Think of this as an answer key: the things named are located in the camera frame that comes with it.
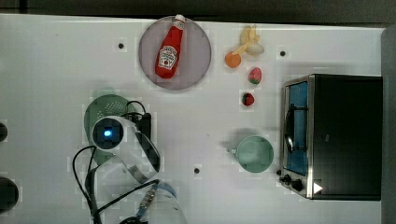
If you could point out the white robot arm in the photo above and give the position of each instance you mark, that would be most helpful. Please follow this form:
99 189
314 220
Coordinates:
124 189

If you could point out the peeled toy banana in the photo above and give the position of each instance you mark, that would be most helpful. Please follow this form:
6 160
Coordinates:
249 42

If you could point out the green cup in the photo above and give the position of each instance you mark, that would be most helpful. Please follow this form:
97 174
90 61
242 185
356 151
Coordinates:
254 154

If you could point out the red toy strawberry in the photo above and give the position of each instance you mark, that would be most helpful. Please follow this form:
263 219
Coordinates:
248 99

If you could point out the green plastic strainer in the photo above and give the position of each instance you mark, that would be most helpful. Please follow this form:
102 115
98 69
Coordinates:
101 107

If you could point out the large black cylinder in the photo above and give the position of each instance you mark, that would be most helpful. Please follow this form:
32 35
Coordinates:
9 194

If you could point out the toy orange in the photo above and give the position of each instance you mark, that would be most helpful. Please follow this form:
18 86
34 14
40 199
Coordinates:
232 60

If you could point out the purple round plate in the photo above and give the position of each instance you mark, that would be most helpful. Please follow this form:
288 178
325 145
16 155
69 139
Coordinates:
195 54

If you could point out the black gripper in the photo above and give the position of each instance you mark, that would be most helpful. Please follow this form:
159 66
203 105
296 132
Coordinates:
144 123

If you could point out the red ketchup bottle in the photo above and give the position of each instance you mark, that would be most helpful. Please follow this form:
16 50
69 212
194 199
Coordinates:
169 51

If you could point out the pink toy strawberry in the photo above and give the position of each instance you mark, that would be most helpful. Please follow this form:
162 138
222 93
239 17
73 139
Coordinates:
255 76

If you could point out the black toaster oven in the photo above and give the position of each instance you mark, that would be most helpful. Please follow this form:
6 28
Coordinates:
331 137

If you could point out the small black cylinder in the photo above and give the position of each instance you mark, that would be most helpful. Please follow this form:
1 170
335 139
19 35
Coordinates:
3 132

